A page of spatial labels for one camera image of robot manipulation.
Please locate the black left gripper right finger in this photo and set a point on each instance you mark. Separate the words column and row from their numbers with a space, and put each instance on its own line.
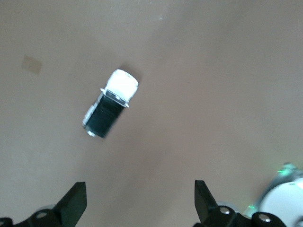
column 206, row 203

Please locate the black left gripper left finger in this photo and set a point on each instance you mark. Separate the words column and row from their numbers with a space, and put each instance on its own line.
column 71, row 203

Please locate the white toy jeep black roof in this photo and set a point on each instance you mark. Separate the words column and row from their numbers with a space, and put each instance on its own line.
column 123, row 82

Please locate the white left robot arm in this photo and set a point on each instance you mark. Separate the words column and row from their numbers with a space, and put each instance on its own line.
column 279, row 203

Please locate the brown tape square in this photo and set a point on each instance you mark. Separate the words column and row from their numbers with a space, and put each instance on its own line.
column 32, row 64

